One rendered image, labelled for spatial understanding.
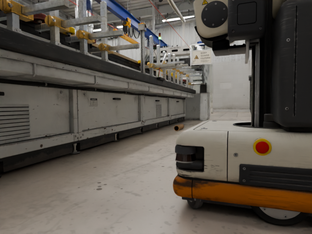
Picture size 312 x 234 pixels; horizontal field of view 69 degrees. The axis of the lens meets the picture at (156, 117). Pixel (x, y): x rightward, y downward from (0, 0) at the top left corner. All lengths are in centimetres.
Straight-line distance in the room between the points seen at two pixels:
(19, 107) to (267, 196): 133
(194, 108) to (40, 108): 432
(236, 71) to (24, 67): 1092
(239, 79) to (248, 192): 1099
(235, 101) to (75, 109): 1026
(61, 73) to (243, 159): 109
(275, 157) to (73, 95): 144
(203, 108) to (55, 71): 430
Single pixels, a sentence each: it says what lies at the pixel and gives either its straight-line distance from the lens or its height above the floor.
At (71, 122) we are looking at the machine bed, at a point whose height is 25.
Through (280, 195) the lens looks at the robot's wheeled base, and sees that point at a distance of 80.
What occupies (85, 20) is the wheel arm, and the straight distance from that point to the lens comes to 138.
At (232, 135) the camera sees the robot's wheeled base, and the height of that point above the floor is 27.
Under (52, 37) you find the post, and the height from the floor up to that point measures 74.
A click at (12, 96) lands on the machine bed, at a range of 152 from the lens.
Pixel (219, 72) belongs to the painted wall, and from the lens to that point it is 1177.
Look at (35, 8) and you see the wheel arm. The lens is 125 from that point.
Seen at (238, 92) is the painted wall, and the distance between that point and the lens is 1164.
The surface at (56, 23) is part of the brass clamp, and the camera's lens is 145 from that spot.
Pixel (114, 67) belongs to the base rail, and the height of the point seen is 67.
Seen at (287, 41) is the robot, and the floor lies 56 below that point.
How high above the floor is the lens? 37
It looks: 3 degrees down
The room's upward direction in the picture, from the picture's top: 1 degrees counter-clockwise
